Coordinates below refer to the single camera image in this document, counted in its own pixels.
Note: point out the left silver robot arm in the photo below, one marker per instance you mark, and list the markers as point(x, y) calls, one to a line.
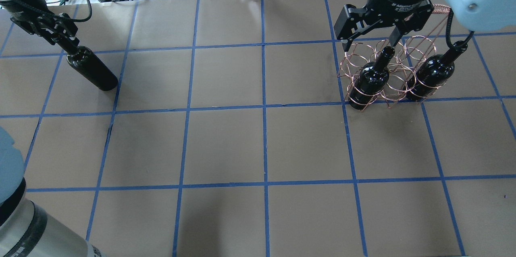
point(27, 230)

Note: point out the copper wire wine basket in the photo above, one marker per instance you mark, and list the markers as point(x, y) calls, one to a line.
point(409, 54)

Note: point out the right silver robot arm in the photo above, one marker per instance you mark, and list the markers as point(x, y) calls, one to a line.
point(478, 15)

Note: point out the dark wine bottle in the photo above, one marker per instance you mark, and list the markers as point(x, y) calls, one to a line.
point(85, 62)
point(371, 80)

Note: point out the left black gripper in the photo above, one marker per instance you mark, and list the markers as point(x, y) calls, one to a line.
point(25, 11)

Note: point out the dark wine bottle far basket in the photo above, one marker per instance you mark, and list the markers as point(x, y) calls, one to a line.
point(433, 73)

